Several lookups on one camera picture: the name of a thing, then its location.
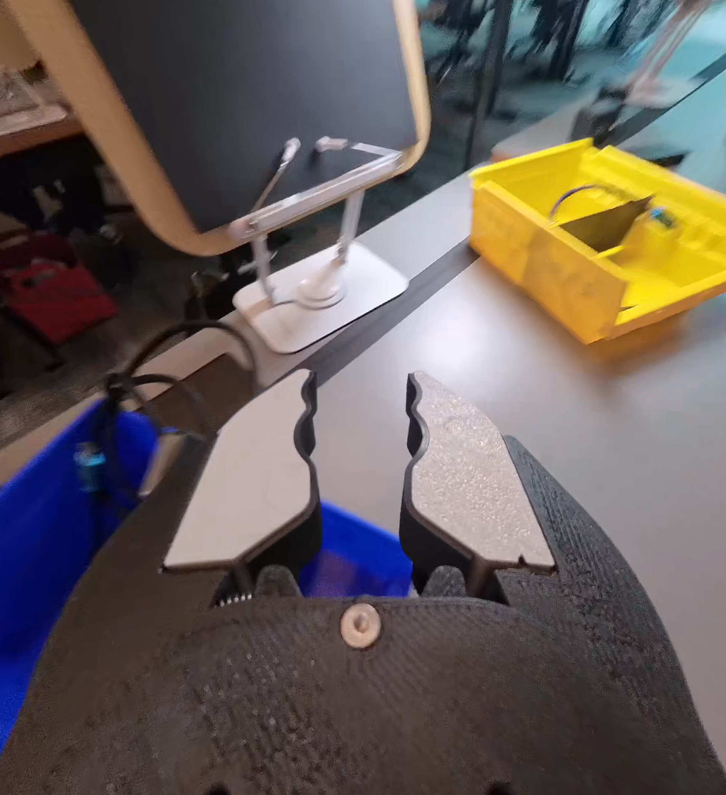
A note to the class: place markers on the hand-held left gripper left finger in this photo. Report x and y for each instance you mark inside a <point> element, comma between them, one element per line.
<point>251,490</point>

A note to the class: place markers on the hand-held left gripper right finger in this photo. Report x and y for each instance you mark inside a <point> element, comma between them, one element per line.
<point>475,490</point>

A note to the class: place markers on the yellow plastic bin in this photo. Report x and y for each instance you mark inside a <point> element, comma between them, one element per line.
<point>543,273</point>

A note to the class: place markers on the blue plastic bin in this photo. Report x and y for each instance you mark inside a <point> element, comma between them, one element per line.
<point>21,559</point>

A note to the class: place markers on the white board stand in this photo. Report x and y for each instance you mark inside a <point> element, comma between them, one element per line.
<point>332,310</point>

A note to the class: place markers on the red storage crate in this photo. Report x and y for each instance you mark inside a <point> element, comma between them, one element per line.
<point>46,292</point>

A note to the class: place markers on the black bin divider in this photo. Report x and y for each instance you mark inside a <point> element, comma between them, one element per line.
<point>605,227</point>

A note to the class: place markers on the large black wood-rimmed board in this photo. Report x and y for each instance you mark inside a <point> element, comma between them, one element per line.
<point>245,74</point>

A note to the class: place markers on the white paper stack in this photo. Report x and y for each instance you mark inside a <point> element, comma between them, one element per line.
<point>9,105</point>

